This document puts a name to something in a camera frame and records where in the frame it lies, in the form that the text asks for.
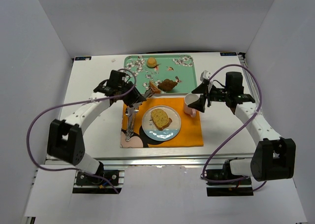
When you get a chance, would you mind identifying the small bread slice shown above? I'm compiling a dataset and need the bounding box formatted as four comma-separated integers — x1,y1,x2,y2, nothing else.
149,81,161,94

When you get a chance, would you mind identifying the large bread loaf slice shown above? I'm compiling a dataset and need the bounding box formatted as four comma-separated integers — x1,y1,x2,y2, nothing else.
151,108,172,130

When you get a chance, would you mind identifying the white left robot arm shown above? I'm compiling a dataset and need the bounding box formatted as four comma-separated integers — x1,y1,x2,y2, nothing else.
47,70,146,185

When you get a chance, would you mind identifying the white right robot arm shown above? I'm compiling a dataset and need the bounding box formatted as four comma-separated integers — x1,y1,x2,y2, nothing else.
189,70,296,183

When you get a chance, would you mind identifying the round bread bun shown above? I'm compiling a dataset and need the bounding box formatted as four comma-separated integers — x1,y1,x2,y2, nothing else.
146,57,157,68

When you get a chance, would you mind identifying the pink white mug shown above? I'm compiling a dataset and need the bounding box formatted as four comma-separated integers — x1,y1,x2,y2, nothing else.
183,94,199,118

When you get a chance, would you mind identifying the silver spoon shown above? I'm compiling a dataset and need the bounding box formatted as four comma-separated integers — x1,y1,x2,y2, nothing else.
125,107,131,142

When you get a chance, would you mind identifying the silver fork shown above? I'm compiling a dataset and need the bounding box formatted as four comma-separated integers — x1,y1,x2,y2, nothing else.
126,107,139,141

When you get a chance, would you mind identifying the green floral serving tray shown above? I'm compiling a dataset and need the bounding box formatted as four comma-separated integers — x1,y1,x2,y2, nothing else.
124,54,197,94

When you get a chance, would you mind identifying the brown croissant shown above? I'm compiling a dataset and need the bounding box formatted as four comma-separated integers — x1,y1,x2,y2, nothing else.
157,79,178,92

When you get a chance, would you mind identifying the blue white round plate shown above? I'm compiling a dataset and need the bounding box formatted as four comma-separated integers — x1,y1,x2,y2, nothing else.
141,105,182,142

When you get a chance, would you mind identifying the orange cartoon placemat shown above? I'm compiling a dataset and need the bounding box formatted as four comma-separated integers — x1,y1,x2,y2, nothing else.
120,97,204,148

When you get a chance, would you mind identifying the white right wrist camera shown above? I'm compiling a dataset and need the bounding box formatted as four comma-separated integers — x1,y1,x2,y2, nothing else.
200,70,211,82

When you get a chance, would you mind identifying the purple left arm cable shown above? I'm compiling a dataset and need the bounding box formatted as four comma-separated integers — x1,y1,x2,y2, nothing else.
26,68,137,194

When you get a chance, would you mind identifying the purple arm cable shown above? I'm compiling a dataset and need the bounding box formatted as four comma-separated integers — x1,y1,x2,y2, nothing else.
200,64,268,192
26,68,137,194

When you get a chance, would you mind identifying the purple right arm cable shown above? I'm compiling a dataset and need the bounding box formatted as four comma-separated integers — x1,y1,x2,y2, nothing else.
200,64,268,192

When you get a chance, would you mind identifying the aluminium table frame rail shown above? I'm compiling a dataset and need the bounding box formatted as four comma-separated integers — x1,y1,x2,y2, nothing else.
44,152,261,167

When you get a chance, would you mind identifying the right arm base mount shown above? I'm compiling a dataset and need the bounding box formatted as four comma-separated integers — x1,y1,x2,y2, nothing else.
205,160,253,197

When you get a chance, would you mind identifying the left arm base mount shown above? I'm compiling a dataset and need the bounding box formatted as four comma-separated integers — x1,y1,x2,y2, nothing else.
72,170,125,194

